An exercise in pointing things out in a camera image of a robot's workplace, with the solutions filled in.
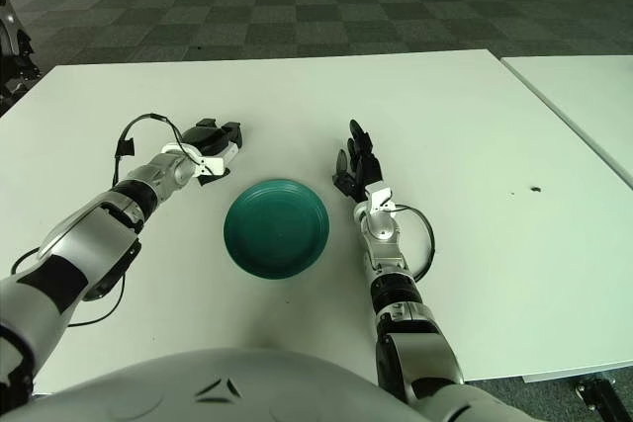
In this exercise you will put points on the white charger block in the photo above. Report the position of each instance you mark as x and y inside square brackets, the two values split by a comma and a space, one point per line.
[234, 151]

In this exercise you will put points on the black table caster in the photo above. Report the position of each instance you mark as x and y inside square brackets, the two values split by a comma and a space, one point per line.
[593, 387]

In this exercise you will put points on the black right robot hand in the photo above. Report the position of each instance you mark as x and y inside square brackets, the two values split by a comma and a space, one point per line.
[363, 167]

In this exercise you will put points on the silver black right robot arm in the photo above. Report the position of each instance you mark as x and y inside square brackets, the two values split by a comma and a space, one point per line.
[386, 234]

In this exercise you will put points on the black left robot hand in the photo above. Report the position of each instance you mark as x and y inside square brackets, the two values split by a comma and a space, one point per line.
[210, 135]

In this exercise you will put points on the white adjacent table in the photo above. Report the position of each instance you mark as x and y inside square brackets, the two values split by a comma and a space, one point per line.
[588, 96]

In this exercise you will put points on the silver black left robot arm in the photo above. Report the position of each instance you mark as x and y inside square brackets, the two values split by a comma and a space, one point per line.
[74, 244]

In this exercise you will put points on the green round plate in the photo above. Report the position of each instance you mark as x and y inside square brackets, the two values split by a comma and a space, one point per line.
[277, 229]

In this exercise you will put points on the black grey office chair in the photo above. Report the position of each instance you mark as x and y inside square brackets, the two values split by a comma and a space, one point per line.
[25, 66]

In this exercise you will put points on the grey robot torso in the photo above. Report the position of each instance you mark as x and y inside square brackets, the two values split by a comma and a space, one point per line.
[222, 387]

